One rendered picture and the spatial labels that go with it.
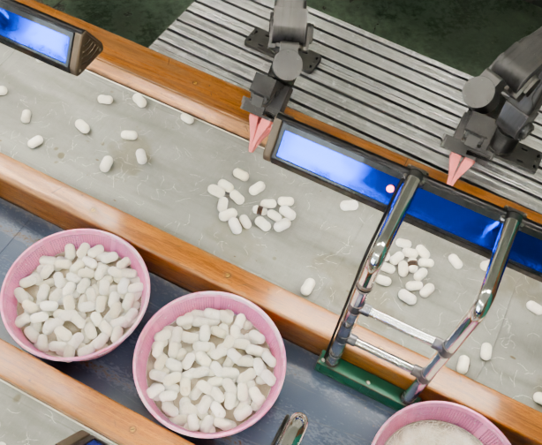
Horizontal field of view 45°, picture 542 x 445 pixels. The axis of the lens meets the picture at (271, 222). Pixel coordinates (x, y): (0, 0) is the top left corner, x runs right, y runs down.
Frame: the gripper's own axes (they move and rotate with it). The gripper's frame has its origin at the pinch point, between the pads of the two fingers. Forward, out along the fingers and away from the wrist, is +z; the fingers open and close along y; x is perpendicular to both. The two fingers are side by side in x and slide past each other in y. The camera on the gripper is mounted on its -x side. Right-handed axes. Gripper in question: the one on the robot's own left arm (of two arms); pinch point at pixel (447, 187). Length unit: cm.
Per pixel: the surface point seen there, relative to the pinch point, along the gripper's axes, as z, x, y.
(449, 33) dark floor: -60, 163, -22
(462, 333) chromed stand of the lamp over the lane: 17.5, -38.9, 8.8
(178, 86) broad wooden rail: 3, 9, -64
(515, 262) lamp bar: 6.0, -31.7, 12.2
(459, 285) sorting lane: 16.7, 1.2, 10.1
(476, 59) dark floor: -53, 157, -7
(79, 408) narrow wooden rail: 57, -36, -40
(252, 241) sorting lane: 25.0, -6.0, -30.3
